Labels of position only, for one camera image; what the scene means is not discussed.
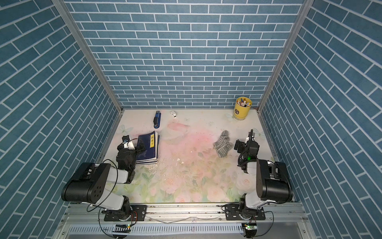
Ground grey striped cleaning cloth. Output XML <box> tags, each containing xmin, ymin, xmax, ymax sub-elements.
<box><xmin>213</xmin><ymin>130</ymin><xmax>234</xmax><ymax>158</ymax></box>

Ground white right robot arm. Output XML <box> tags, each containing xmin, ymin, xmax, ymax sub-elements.
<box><xmin>234</xmin><ymin>139</ymin><xmax>293</xmax><ymax>220</ymax></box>

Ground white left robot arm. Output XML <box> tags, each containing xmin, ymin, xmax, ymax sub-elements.
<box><xmin>61</xmin><ymin>141</ymin><xmax>147</xmax><ymax>223</ymax></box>

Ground blue book Yuewei notes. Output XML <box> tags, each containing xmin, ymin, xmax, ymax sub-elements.
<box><xmin>135</xmin><ymin>135</ymin><xmax>161</xmax><ymax>166</ymax></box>

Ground yellow pen holder cup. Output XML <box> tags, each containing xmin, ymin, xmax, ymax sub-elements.
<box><xmin>233</xmin><ymin>97</ymin><xmax>252</xmax><ymax>120</ymax></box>

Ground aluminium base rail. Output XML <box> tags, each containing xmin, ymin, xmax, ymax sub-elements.
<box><xmin>54</xmin><ymin>203</ymin><xmax>315</xmax><ymax>239</ymax></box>

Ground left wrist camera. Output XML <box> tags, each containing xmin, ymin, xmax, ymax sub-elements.
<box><xmin>122</xmin><ymin>135</ymin><xmax>135</xmax><ymax>150</ymax></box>

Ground blue black stapler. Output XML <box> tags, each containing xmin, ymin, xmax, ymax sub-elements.
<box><xmin>153</xmin><ymin>111</ymin><xmax>161</xmax><ymax>129</ymax></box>

